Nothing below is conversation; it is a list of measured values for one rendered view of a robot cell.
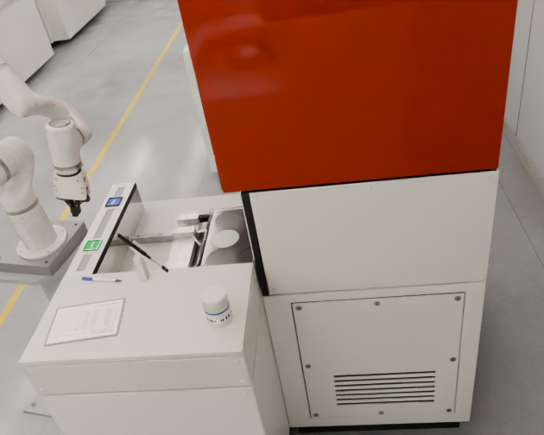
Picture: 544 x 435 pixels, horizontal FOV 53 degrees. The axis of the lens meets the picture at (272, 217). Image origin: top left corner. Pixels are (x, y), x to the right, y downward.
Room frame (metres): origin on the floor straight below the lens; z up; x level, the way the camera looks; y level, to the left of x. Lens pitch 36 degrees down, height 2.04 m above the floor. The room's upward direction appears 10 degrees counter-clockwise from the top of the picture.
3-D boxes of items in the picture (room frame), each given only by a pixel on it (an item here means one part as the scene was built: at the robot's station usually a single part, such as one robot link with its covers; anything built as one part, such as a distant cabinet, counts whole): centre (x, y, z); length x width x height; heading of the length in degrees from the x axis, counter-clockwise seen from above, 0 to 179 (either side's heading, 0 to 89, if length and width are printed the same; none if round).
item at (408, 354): (1.63, -0.33, 0.41); 0.82 x 0.71 x 0.82; 171
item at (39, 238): (1.73, 0.88, 0.96); 0.19 x 0.19 x 0.18
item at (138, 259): (1.30, 0.40, 1.03); 0.06 x 0.04 x 0.13; 81
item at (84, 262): (1.65, 0.61, 0.89); 0.55 x 0.09 x 0.14; 171
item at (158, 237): (1.66, 0.30, 0.84); 0.50 x 0.02 x 0.03; 81
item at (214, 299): (1.07, 0.19, 1.01); 0.07 x 0.07 x 0.10
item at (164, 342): (1.16, 0.41, 0.89); 0.62 x 0.35 x 0.14; 81
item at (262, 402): (1.47, 0.37, 0.41); 0.97 x 0.64 x 0.82; 171
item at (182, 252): (1.52, 0.33, 0.87); 0.36 x 0.08 x 0.03; 171
